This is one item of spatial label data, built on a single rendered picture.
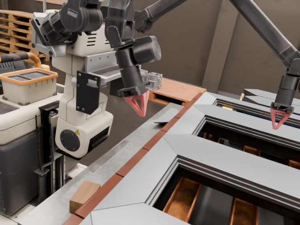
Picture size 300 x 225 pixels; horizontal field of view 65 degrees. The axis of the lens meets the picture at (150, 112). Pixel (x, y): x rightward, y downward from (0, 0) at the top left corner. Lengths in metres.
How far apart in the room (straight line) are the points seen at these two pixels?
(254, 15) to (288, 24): 3.72
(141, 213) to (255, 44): 4.29
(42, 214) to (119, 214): 0.31
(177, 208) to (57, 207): 0.39
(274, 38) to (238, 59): 3.73
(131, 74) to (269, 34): 0.55
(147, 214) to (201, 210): 0.53
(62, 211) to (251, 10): 0.94
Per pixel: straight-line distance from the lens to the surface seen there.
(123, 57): 0.68
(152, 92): 3.74
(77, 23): 0.73
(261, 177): 0.86
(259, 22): 1.00
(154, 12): 1.10
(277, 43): 1.00
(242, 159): 0.92
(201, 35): 4.76
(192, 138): 0.96
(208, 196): 1.18
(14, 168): 1.24
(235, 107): 1.53
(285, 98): 1.00
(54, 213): 0.84
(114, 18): 0.68
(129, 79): 0.68
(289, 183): 0.90
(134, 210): 0.60
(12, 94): 1.24
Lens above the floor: 1.28
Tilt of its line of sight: 23 degrees down
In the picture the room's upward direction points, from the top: 9 degrees clockwise
